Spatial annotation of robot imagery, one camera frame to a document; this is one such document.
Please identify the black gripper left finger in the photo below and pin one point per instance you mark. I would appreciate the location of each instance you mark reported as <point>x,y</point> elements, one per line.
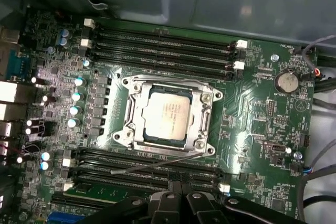
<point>162,209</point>

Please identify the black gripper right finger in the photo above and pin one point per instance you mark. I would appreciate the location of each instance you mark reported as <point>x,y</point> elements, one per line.
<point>202,209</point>

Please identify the CPU with silver top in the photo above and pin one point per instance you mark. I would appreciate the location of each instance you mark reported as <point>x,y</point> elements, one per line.
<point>165,113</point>

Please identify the metal socket cover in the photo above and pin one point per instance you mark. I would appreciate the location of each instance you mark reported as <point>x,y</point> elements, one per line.
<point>197,108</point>

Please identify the CPU socket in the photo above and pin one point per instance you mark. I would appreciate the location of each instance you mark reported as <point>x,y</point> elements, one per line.
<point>120,133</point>

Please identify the blue expansion slot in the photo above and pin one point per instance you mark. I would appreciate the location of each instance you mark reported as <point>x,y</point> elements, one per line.
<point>65,218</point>

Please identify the green RAM stick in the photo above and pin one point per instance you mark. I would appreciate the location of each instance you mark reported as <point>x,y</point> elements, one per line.
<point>105,191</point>

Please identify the green motherboard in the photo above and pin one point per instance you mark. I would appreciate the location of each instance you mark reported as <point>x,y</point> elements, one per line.
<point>236,119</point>

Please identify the round coin battery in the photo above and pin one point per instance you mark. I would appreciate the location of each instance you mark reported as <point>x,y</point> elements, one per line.
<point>286,81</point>

